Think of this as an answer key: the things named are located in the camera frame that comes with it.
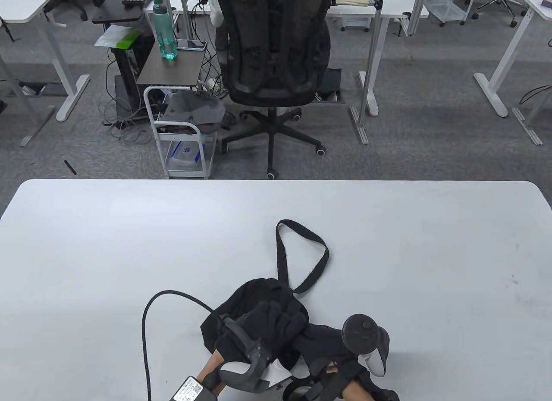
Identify grey white hand controller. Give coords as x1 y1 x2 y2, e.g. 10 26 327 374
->
342 314 391 377
219 316 295 394

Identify tangle of floor cables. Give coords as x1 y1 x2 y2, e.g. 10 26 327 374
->
99 47 151 145

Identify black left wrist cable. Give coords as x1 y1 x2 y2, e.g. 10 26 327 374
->
142 290 215 401

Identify teal water bottle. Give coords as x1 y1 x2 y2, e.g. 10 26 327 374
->
153 0 178 60

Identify white wire cart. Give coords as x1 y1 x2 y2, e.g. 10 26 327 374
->
425 0 479 26

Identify person's left hand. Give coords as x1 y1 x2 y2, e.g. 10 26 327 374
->
216 301 309 363

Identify person's right forearm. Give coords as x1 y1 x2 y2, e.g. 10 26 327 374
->
341 379 371 401

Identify black standing desk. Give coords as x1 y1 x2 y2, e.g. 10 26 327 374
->
92 0 162 119

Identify grey fabric bag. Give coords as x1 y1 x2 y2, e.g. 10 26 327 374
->
159 92 226 134

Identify person's left forearm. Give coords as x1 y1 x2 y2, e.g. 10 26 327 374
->
198 351 229 395

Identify black swivel chair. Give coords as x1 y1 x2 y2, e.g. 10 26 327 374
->
43 0 89 21

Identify person's right hand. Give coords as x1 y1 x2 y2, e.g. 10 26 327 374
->
298 326 376 384

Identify aluminium frame foot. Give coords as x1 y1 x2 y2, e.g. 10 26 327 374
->
0 60 56 147
511 84 552 146

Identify black star-base chair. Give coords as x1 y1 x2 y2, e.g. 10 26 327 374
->
466 0 529 28

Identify grey white left hand controller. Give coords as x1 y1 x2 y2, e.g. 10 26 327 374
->
219 316 295 394

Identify white desk with rounded corner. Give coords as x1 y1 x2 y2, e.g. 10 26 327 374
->
0 0 91 122

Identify white paper sheet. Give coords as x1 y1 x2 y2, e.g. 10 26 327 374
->
94 25 130 48

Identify green packet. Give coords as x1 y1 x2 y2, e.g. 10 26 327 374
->
116 29 144 50

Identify grey white right hand controller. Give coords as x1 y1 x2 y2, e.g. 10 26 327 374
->
342 314 391 377

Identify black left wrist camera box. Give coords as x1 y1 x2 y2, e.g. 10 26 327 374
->
170 375 214 401

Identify white desk with white leg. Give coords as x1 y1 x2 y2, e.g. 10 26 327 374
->
474 0 552 118

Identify black backpack with shoulder straps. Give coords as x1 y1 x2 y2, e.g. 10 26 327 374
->
200 219 330 363

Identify small dark side table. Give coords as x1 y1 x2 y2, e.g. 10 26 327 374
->
136 41 205 88

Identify black mesh office chair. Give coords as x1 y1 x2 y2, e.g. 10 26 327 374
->
214 0 332 180

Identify white rolling cart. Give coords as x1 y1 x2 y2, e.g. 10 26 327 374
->
144 85 217 180

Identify blue and white box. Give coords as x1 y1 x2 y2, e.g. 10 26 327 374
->
167 140 205 166

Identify long white desk aluminium legs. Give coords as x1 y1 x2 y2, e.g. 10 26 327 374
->
144 0 430 145

